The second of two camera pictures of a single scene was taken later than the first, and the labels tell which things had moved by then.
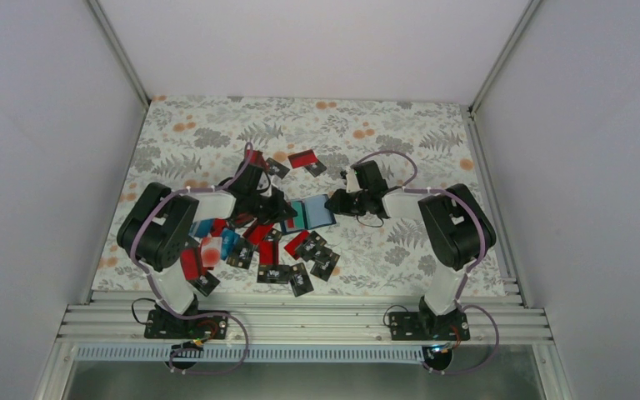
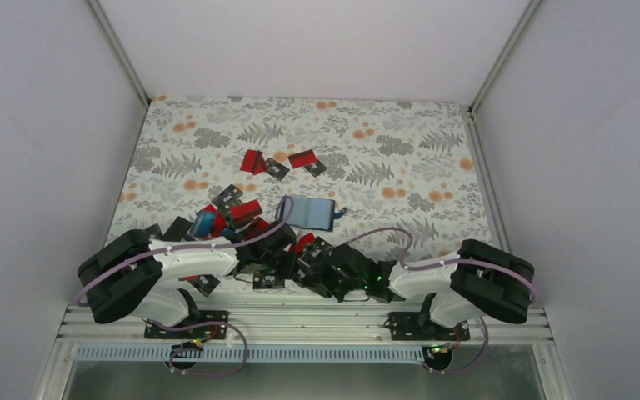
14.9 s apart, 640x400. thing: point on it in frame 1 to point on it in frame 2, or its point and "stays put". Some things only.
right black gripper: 339,206 to 338,295
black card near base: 207,284 stays put
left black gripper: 276,214 to 287,268
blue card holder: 312,212 stays put
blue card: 229,240 to 202,225
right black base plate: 425,326 stays put
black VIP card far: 276,169 stays put
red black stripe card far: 302,158 stays put
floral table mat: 304,196 stays put
